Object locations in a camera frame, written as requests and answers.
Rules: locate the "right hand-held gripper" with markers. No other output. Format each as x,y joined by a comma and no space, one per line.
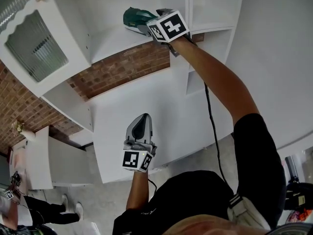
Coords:
171,27

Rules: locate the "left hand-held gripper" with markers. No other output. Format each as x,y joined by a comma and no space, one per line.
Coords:
137,159

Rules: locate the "green pack of tissues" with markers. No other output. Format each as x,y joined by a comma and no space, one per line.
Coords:
137,19

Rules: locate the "white shelf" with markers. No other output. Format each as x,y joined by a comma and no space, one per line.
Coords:
117,16

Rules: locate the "person's left forearm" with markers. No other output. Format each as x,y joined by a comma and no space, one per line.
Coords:
138,192

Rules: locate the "person's right forearm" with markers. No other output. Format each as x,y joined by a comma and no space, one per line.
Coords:
215,75

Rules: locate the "white cabinet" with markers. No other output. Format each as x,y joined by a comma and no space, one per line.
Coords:
159,121

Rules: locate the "person's black shirt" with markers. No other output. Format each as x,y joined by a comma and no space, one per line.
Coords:
195,199

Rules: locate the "white side table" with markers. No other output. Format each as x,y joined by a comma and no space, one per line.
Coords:
38,160

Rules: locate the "white cabinet door ribbed glass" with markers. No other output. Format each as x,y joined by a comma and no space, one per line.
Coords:
36,45

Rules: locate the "white vase with dried flowers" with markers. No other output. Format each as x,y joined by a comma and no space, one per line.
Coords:
25,132

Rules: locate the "white waist pouch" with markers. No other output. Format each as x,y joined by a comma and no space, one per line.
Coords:
247,212

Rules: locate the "black bag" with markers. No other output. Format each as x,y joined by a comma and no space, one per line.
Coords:
299,195

